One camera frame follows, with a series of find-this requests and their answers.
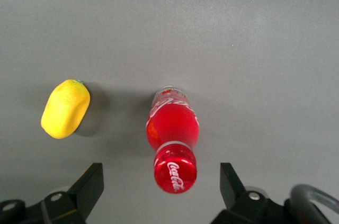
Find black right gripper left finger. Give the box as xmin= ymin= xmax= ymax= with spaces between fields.
xmin=25 ymin=163 xmax=104 ymax=224

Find red coke bottle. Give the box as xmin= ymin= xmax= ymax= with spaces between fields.
xmin=145 ymin=85 xmax=198 ymax=195

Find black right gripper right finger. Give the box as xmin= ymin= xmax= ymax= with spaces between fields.
xmin=210 ymin=163 xmax=293 ymax=224

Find yellow lemon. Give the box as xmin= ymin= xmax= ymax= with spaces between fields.
xmin=40 ymin=79 xmax=91 ymax=140

